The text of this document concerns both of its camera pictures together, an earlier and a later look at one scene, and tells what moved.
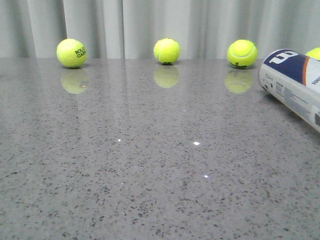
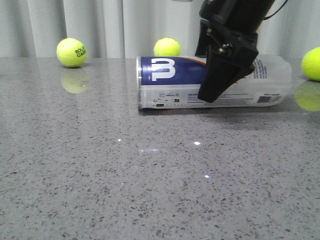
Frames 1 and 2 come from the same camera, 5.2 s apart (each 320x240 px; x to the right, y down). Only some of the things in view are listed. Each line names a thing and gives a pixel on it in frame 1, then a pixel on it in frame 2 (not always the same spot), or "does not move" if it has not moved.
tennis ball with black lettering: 71,53 does not move
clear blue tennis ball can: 292,79 to 174,82
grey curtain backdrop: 130,29 does not move
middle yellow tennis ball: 167,50 does not move
